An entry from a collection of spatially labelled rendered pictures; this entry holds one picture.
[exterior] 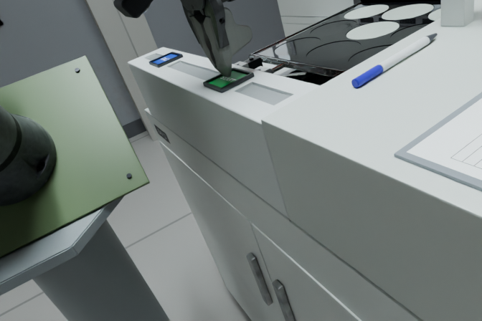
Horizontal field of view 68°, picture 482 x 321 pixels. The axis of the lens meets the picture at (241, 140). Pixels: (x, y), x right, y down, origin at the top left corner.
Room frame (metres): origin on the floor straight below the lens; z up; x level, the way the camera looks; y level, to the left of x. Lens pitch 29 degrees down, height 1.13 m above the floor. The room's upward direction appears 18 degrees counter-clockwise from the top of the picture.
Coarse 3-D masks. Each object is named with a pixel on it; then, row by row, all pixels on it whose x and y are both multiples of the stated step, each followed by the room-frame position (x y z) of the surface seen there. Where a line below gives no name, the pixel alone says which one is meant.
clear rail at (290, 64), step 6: (252, 54) 0.77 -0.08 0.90; (264, 60) 0.72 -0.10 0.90; (270, 60) 0.70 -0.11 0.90; (276, 60) 0.69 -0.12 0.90; (282, 60) 0.67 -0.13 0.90; (288, 66) 0.65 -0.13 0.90; (294, 66) 0.63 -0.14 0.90; (300, 66) 0.62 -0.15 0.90; (306, 66) 0.60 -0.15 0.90; (312, 66) 0.59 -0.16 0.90; (318, 66) 0.58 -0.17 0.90; (312, 72) 0.59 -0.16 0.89; (318, 72) 0.57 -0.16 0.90; (324, 72) 0.56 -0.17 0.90; (330, 72) 0.55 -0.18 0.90; (336, 72) 0.54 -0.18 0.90; (342, 72) 0.53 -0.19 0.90
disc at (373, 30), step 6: (366, 24) 0.73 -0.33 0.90; (372, 24) 0.72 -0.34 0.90; (378, 24) 0.71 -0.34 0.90; (384, 24) 0.70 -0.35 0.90; (390, 24) 0.68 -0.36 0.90; (396, 24) 0.67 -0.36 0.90; (354, 30) 0.72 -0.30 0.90; (360, 30) 0.71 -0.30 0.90; (366, 30) 0.70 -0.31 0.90; (372, 30) 0.69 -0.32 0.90; (378, 30) 0.67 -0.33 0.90; (384, 30) 0.66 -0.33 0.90; (390, 30) 0.65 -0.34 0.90; (348, 36) 0.70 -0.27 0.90; (354, 36) 0.69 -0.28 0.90; (360, 36) 0.68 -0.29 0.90; (366, 36) 0.66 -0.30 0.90; (372, 36) 0.65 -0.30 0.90; (378, 36) 0.64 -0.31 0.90
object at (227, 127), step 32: (128, 64) 0.83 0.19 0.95; (192, 64) 0.64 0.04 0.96; (160, 96) 0.68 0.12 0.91; (192, 96) 0.50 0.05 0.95; (224, 96) 0.44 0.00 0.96; (256, 96) 0.42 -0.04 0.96; (288, 96) 0.38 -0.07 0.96; (192, 128) 0.56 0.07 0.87; (224, 128) 0.43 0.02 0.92; (256, 128) 0.35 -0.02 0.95; (224, 160) 0.47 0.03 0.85; (256, 160) 0.37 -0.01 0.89; (256, 192) 0.40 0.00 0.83
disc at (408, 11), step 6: (402, 6) 0.77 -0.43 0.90; (408, 6) 0.76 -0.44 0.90; (414, 6) 0.75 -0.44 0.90; (420, 6) 0.73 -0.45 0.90; (426, 6) 0.72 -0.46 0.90; (432, 6) 0.71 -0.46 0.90; (390, 12) 0.76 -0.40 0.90; (396, 12) 0.75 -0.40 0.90; (402, 12) 0.73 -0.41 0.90; (408, 12) 0.72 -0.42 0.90; (414, 12) 0.71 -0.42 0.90; (420, 12) 0.70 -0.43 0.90; (426, 12) 0.69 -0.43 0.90; (384, 18) 0.74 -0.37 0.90; (390, 18) 0.72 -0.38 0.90; (396, 18) 0.71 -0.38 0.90; (402, 18) 0.70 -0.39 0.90; (408, 18) 0.69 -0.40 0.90
